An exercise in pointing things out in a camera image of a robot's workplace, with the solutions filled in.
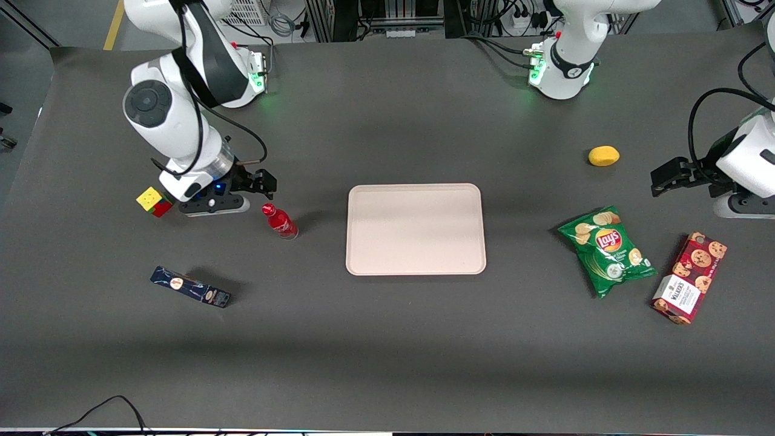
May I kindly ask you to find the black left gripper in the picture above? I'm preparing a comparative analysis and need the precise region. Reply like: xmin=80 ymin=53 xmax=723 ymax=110
xmin=651 ymin=130 xmax=744 ymax=198

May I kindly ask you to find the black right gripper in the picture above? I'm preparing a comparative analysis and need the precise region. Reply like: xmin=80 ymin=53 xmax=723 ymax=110
xmin=200 ymin=165 xmax=277 ymax=200

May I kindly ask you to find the red coke bottle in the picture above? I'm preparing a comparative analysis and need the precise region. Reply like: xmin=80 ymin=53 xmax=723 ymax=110
xmin=262 ymin=203 xmax=299 ymax=240

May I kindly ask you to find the beige plastic tray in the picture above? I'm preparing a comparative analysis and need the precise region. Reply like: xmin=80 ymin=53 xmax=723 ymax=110
xmin=345 ymin=183 xmax=487 ymax=276

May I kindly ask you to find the red Walkers cookie box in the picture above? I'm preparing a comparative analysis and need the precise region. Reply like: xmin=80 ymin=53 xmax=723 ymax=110
xmin=651 ymin=232 xmax=728 ymax=326

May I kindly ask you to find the yellow lemon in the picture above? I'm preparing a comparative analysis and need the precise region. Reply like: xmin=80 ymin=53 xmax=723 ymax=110
xmin=588 ymin=145 xmax=621 ymax=167

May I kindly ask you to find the colourful puzzle cube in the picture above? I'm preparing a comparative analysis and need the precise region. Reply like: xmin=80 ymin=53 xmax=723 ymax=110
xmin=136 ymin=187 xmax=174 ymax=217

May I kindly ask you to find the green Lay's chips bag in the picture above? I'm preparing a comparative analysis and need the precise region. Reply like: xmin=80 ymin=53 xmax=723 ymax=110
xmin=557 ymin=205 xmax=658 ymax=300

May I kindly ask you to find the dark blue snack box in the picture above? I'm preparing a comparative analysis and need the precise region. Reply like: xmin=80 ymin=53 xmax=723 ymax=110
xmin=150 ymin=266 xmax=232 ymax=308

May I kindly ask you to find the white perforated box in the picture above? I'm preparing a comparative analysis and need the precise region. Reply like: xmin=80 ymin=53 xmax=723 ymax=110
xmin=232 ymin=0 xmax=268 ymax=27

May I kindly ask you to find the dark grey table mat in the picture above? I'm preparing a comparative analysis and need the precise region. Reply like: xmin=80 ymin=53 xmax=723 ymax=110
xmin=0 ymin=24 xmax=775 ymax=432

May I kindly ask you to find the white power strip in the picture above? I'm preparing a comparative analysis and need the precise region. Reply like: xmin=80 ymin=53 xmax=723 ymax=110
xmin=512 ymin=7 xmax=550 ymax=32

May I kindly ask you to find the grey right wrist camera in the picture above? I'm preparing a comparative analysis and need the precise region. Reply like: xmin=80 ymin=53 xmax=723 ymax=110
xmin=179 ymin=193 xmax=251 ymax=218

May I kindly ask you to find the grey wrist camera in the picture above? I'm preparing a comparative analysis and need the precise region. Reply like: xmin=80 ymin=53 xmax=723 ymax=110
xmin=179 ymin=193 xmax=251 ymax=218
xmin=713 ymin=193 xmax=775 ymax=220

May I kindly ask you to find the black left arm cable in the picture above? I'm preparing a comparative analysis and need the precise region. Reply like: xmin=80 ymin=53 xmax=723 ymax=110
xmin=689 ymin=41 xmax=775 ymax=179

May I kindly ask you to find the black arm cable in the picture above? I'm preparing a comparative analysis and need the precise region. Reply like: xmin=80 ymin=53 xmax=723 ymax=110
xmin=689 ymin=41 xmax=775 ymax=179
xmin=151 ymin=0 xmax=268 ymax=177

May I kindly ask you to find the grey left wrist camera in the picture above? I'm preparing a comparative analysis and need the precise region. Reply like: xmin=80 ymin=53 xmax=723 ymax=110
xmin=713 ymin=193 xmax=775 ymax=220

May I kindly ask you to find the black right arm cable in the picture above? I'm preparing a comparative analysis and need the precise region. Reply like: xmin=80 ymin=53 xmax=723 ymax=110
xmin=151 ymin=0 xmax=268 ymax=177

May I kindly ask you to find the grey coiled cable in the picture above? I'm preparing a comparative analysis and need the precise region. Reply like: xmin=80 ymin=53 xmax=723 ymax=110
xmin=268 ymin=11 xmax=298 ymax=38

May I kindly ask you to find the aluminium frame rack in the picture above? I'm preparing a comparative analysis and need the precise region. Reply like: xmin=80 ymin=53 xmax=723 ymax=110
xmin=305 ymin=0 xmax=485 ymax=43

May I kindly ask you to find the black base cable bundle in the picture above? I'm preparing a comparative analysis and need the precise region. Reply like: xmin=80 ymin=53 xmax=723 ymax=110
xmin=461 ymin=31 xmax=535 ymax=68

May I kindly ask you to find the thin black loose cable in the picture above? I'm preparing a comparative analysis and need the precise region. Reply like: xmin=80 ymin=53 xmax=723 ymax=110
xmin=42 ymin=395 xmax=149 ymax=436

